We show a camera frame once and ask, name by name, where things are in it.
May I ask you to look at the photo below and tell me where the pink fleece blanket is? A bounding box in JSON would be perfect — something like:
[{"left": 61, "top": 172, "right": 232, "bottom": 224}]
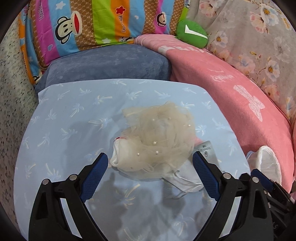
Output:
[{"left": 134, "top": 34, "right": 295, "bottom": 191}]

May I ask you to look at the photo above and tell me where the white sock red trim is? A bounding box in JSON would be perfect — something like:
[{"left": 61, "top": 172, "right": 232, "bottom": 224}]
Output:
[{"left": 109, "top": 138, "right": 130, "bottom": 169}]

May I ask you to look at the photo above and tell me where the beige tulle pearl cloth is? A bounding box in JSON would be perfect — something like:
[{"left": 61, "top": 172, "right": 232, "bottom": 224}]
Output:
[{"left": 118, "top": 102, "right": 196, "bottom": 179}]

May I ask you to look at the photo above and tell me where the grey floral quilt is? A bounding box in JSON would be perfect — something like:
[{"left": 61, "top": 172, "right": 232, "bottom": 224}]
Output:
[{"left": 187, "top": 1, "right": 295, "bottom": 122}]

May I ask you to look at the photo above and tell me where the blue-grey plush blanket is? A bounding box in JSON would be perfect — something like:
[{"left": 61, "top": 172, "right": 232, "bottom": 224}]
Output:
[{"left": 35, "top": 44, "right": 171, "bottom": 93}]

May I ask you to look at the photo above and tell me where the green check mark cushion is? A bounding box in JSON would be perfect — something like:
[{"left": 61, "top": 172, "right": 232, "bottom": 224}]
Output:
[{"left": 176, "top": 19, "right": 208, "bottom": 48}]

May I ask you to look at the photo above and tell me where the colourful monkey print pillow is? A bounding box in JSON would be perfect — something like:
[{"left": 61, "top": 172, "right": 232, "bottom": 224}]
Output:
[{"left": 18, "top": 0, "right": 190, "bottom": 85}]

